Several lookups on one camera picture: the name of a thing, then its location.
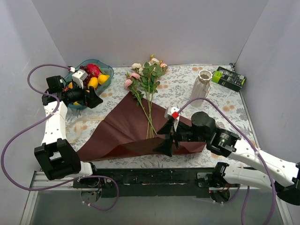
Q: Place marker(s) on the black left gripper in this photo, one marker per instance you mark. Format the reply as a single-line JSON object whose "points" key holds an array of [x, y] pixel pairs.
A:
{"points": [[86, 98]]}

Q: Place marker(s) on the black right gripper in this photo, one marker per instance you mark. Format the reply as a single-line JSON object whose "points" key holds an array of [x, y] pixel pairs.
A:
{"points": [[172, 135]]}

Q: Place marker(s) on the cream printed ribbon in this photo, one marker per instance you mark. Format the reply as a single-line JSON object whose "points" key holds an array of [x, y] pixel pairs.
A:
{"points": [[82, 126]]}

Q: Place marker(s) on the dark red wrapping paper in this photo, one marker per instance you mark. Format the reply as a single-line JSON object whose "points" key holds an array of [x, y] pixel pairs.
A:
{"points": [[122, 134]]}

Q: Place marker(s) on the artificial pink flower bouquet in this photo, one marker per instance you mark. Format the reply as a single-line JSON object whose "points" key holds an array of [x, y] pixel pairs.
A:
{"points": [[143, 82]]}

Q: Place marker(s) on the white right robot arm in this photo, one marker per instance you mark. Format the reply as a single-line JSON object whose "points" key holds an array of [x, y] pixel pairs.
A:
{"points": [[267, 170]]}

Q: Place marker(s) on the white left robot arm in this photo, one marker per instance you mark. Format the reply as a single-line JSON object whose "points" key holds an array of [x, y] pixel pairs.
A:
{"points": [[56, 156]]}

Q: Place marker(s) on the white ribbed ceramic vase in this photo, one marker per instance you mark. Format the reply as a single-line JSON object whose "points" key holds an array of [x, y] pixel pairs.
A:
{"points": [[201, 86]]}

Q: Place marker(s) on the yellow lemon middle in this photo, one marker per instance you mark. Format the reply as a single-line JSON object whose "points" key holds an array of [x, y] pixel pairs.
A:
{"points": [[93, 82]]}

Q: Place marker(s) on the yellow lemon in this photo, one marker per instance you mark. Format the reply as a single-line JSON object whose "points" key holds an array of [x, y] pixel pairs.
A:
{"points": [[102, 78], [93, 82]]}

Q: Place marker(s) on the purple grape bunch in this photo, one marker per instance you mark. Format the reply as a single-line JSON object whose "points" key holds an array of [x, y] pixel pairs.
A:
{"points": [[85, 70]]}

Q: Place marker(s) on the yellow lemon right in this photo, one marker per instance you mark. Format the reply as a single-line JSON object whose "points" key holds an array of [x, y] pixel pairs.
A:
{"points": [[102, 78]]}

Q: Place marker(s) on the small orange fruit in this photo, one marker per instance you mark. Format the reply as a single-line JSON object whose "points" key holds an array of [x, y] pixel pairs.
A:
{"points": [[70, 85]]}

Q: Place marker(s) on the red dragon fruit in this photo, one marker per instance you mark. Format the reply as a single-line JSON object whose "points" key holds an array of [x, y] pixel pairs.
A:
{"points": [[94, 70]]}

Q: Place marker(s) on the teal plastic fruit tray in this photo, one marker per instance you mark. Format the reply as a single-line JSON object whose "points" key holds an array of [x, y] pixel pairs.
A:
{"points": [[108, 70]]}

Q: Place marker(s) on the black green product box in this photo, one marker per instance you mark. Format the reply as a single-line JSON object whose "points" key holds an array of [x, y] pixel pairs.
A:
{"points": [[228, 79]]}

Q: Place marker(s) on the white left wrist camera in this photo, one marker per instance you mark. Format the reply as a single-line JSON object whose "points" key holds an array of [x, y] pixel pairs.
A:
{"points": [[78, 77]]}

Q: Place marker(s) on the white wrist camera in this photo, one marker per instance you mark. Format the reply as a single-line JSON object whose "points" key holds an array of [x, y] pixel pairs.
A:
{"points": [[78, 77], [172, 113]]}

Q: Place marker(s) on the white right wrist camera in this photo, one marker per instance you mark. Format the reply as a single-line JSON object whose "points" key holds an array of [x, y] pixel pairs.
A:
{"points": [[172, 113]]}

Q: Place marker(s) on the aluminium frame rail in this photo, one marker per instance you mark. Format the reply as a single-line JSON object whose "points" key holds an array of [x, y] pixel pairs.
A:
{"points": [[68, 202]]}

